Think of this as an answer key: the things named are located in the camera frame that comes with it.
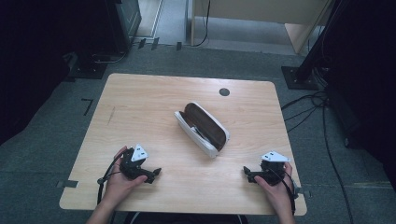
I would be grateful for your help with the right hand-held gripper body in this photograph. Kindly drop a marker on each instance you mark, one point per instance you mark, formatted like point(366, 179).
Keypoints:
point(272, 171)

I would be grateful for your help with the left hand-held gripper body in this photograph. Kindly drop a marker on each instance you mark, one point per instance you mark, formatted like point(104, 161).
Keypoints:
point(134, 165)

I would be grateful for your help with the person's left hand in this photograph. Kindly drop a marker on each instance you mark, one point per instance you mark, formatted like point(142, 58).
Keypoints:
point(123, 186)

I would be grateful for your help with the person's right hand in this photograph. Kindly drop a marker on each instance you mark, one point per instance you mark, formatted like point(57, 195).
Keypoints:
point(277, 196)

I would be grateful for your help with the person's dark clothing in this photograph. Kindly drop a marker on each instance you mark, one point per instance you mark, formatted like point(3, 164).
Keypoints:
point(186, 218)

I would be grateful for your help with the black table grommet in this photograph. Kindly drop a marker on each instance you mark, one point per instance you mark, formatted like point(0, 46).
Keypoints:
point(224, 92)

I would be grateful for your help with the yellowish floor tape line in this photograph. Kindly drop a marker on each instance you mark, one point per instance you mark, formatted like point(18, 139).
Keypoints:
point(372, 184)

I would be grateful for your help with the black flat stand base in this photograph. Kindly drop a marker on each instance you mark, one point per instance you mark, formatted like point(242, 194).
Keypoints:
point(88, 70)

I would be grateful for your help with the black metal stand with base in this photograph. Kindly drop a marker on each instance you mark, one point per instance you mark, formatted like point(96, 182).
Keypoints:
point(306, 70)

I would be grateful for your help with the black cabinet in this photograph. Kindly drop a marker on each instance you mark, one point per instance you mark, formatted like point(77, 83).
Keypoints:
point(124, 21)

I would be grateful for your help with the light wooden furniture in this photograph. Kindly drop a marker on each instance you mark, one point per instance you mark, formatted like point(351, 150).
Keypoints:
point(258, 11)

